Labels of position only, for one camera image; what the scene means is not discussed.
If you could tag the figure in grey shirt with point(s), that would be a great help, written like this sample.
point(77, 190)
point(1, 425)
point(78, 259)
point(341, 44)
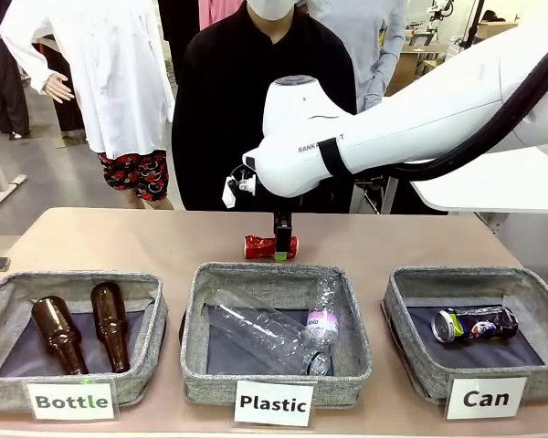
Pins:
point(370, 45)

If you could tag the dark hanging garment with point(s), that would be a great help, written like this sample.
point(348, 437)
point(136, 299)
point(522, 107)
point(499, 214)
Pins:
point(178, 27)

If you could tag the person in dark clothes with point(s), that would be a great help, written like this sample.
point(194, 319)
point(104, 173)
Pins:
point(4, 91)

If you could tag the brown glass bottle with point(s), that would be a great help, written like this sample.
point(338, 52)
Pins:
point(57, 328)
point(109, 319)

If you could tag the cardboard box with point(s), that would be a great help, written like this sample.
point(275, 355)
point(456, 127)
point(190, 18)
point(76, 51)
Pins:
point(498, 29)

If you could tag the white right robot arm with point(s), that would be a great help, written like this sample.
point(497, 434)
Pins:
point(393, 128)

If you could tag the white card printed Can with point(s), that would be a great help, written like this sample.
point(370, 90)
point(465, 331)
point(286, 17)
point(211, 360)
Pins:
point(486, 398)

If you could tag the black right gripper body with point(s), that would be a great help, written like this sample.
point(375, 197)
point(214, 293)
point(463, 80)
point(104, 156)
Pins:
point(283, 219)

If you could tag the person in black top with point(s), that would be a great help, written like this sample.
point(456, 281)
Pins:
point(228, 114)

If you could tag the white card printed Bottle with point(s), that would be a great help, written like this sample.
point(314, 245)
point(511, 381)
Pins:
point(70, 401)

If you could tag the large clear plastic bottle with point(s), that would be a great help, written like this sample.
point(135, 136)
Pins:
point(256, 328)

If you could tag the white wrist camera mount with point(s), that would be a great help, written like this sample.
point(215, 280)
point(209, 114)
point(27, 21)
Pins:
point(244, 184)

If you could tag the grey woven basket labelled Bottle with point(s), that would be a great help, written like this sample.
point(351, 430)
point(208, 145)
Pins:
point(141, 388)

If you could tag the white face mask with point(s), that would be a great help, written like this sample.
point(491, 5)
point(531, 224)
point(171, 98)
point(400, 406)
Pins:
point(271, 8)

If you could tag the grey woven basket labelled Plastic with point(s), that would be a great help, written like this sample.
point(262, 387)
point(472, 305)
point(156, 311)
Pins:
point(342, 383)

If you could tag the pink hanging garment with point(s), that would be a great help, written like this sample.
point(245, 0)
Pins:
point(207, 13)

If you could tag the figure in white shirt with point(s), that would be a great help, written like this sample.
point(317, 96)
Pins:
point(109, 68)

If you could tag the small pink-labelled plastic bottle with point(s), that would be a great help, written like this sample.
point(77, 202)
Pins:
point(322, 319)

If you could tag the grey woven basket labelled Can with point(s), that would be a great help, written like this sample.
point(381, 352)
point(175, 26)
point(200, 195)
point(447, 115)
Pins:
point(461, 287)

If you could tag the white card printed Plastic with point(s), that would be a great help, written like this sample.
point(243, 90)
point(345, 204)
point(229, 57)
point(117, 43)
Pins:
point(274, 403)

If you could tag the crushed black can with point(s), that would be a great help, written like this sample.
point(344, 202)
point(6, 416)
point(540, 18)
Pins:
point(479, 326)

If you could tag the white side table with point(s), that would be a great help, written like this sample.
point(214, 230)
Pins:
point(484, 191)

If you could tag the pale mannequin hand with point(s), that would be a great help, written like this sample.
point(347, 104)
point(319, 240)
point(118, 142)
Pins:
point(58, 89)

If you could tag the red floral shorts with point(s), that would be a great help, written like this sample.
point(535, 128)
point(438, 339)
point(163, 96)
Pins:
point(137, 175)

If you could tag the wooden background desk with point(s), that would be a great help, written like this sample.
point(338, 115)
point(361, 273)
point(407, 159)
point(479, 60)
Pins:
point(415, 59)

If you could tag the crushed red can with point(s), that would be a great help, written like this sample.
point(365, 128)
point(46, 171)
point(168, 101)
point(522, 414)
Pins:
point(258, 246)

